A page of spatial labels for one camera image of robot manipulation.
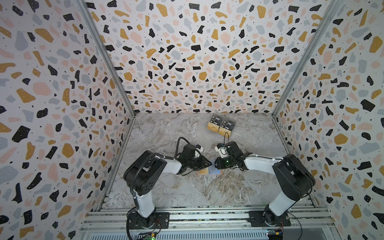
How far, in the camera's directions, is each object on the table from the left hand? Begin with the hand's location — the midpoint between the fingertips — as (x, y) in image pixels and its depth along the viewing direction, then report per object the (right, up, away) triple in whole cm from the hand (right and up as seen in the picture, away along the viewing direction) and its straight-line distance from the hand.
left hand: (214, 162), depth 87 cm
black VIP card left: (+3, +26, +19) cm, 33 cm away
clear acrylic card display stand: (+6, +21, +19) cm, 29 cm away
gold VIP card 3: (+8, +17, +18) cm, 27 cm away
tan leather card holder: (-9, -7, +2) cm, 12 cm away
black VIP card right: (+12, +23, +18) cm, 31 cm away
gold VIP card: (-5, -6, +3) cm, 8 cm away
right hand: (-1, 0, +2) cm, 2 cm away
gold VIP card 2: (+1, +20, +21) cm, 29 cm away
